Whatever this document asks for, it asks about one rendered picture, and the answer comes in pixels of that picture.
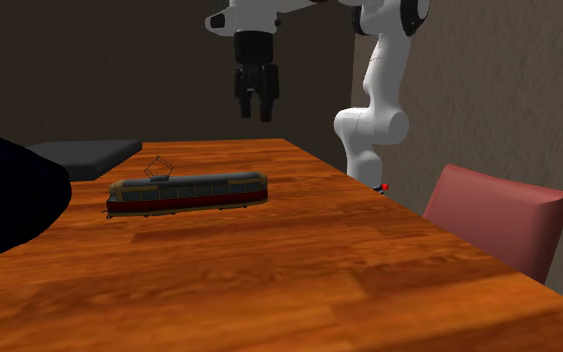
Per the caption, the red and cream toy tram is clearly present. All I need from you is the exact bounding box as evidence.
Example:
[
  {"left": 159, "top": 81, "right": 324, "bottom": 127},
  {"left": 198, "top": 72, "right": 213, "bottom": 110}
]
[{"left": 102, "top": 155, "right": 270, "bottom": 220}]

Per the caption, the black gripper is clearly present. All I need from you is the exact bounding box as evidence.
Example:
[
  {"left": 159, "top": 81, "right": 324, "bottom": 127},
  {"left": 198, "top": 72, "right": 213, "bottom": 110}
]
[{"left": 233, "top": 30, "right": 281, "bottom": 124}]

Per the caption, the wooden table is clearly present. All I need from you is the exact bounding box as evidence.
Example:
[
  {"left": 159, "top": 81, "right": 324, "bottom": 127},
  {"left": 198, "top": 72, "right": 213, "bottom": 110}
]
[{"left": 0, "top": 138, "right": 563, "bottom": 352}]

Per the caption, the dark grey chair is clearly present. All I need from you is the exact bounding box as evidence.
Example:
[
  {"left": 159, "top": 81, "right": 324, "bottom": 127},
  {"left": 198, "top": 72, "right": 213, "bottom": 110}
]
[{"left": 24, "top": 139, "right": 144, "bottom": 183}]

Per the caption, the red chair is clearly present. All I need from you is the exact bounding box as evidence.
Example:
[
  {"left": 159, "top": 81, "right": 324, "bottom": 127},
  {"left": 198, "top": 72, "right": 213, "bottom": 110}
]
[{"left": 422, "top": 163, "right": 563, "bottom": 286}]

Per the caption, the black rounded object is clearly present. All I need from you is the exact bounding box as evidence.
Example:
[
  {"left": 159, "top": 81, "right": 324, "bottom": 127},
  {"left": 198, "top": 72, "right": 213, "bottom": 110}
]
[{"left": 0, "top": 114, "right": 74, "bottom": 271}]

